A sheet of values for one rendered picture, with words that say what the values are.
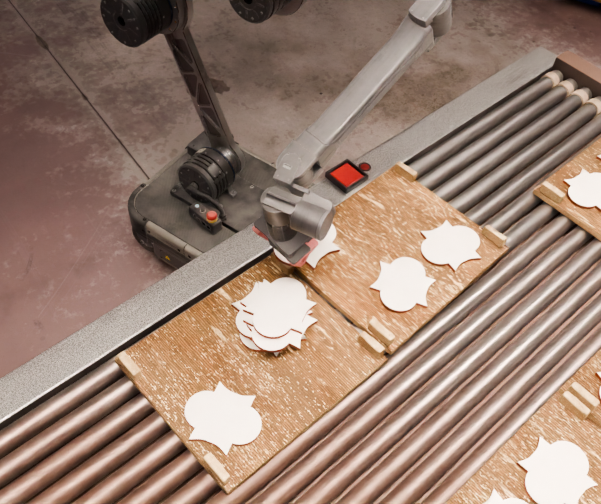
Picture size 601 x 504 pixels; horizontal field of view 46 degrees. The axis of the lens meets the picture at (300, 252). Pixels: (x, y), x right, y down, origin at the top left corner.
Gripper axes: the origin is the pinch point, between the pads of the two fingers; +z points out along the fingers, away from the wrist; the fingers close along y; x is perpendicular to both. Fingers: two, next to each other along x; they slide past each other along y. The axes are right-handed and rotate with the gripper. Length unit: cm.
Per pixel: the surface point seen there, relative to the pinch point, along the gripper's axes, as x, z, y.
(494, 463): -1, 11, 54
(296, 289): -3.4, 5.3, 5.1
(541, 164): 71, 31, 15
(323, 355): -8.7, 9.7, 17.6
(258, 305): -11.6, 3.3, 2.9
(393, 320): 7.6, 13.7, 21.5
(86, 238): -19, 106, -111
